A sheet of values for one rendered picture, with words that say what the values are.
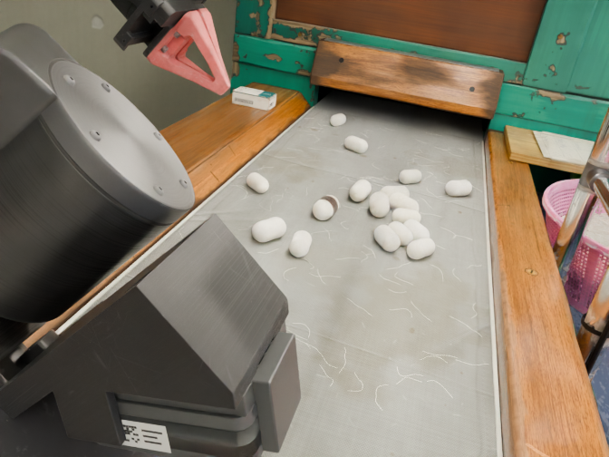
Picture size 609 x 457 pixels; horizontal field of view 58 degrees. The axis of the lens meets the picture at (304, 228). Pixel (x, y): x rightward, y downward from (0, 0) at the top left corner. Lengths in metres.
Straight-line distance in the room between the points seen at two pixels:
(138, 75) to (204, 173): 1.47
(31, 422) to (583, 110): 0.90
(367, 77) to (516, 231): 0.42
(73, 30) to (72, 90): 2.01
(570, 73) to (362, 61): 0.32
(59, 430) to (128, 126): 0.09
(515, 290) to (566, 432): 0.15
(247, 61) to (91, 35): 1.18
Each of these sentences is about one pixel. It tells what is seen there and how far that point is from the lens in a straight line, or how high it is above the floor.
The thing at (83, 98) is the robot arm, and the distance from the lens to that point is 0.17.
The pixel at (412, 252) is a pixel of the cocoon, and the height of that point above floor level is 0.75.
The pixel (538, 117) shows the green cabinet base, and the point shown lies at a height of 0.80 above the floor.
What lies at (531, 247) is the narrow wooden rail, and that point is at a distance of 0.57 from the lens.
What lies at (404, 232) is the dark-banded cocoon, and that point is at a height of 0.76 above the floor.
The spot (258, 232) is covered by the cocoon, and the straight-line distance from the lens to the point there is 0.51.
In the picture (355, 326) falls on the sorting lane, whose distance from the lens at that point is 0.43.
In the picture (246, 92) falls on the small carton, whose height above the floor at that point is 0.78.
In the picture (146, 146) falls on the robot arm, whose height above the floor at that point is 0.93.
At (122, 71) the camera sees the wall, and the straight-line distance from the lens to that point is 2.10.
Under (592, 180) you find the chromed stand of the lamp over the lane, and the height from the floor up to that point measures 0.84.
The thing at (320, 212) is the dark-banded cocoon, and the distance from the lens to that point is 0.57.
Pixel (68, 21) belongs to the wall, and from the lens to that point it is 2.18.
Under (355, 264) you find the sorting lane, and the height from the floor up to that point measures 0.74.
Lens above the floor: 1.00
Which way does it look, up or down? 27 degrees down
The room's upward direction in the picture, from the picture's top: 8 degrees clockwise
